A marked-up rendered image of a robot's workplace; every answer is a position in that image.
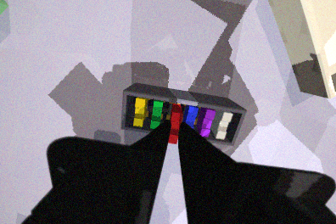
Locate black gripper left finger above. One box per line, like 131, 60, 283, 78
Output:
46, 120, 171, 224

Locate cream shallow rectangular tray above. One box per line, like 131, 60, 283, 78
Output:
268, 0, 336, 99

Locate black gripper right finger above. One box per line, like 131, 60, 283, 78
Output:
178, 122, 336, 224

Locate dark grey fuse block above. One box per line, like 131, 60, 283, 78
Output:
120, 82, 247, 146

